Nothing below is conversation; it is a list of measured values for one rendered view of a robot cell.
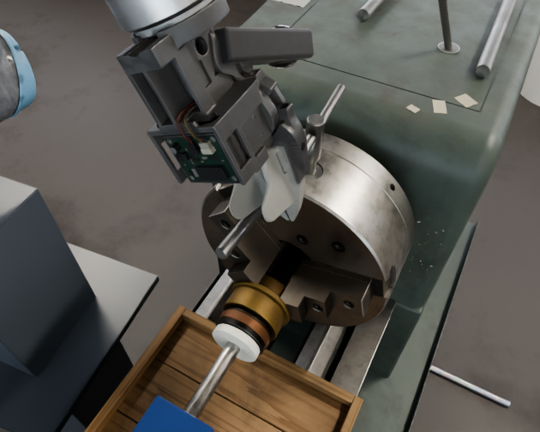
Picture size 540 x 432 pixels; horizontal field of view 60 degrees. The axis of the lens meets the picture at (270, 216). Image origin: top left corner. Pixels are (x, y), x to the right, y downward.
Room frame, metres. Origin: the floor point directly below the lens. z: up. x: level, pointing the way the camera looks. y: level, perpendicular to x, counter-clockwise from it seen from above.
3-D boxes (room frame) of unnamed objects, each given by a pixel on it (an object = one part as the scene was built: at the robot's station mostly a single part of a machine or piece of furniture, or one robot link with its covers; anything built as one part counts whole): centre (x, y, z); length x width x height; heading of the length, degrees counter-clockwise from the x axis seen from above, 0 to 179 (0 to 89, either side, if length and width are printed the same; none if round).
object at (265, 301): (0.32, 0.02, 1.08); 0.09 x 0.09 x 0.09; 62
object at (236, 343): (0.23, 0.07, 1.08); 0.13 x 0.07 x 0.07; 152
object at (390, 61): (0.82, -0.22, 1.06); 0.59 x 0.48 x 0.39; 152
